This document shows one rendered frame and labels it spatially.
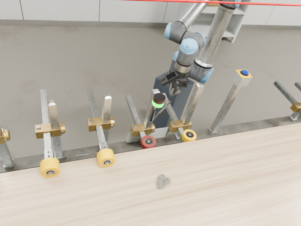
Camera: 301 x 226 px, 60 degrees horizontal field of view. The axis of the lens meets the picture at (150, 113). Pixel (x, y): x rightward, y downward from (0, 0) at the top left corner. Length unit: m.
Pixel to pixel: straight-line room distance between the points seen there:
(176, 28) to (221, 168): 0.80
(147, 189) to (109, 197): 0.18
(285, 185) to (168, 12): 3.29
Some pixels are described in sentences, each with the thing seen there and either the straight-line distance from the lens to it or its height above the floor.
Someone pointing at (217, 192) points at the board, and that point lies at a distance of 1.36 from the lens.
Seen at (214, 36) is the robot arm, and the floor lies 1.12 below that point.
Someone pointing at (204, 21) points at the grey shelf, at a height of 0.13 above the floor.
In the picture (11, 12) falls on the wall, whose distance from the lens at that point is 4.02.
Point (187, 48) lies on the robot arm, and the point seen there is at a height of 1.31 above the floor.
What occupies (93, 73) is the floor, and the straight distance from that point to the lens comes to 3.21.
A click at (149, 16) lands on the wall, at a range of 4.22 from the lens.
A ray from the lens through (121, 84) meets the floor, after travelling 3.09.
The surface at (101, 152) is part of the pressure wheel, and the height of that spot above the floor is 0.98.
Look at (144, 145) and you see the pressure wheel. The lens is 1.38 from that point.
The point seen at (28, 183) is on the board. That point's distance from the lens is 1.29.
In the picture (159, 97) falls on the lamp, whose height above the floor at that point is 1.15.
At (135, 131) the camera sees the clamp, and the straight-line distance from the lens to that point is 1.48.
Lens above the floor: 2.01
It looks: 45 degrees down
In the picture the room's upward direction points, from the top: 14 degrees clockwise
